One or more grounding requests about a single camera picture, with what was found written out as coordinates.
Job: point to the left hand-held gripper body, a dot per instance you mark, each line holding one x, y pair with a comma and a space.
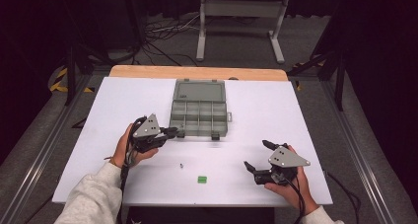
148, 127

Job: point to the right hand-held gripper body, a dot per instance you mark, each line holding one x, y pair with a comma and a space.
286, 158

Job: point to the grey transparent compartment box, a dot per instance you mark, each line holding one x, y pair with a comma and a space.
198, 92

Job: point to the small green plastic block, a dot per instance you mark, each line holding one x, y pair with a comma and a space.
202, 179

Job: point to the person's left hand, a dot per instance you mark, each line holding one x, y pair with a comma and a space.
120, 151

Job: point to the person's right hand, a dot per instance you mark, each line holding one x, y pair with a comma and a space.
304, 197

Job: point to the white table cover board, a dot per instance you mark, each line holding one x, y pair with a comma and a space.
263, 118

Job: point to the person's dark clothing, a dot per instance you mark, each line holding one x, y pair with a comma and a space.
203, 215

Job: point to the black metal stand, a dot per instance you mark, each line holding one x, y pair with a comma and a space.
340, 82
70, 76

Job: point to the metal floor rail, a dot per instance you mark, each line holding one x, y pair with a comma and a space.
39, 161
358, 155

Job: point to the white metal stand frame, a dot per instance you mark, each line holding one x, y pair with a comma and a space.
243, 8

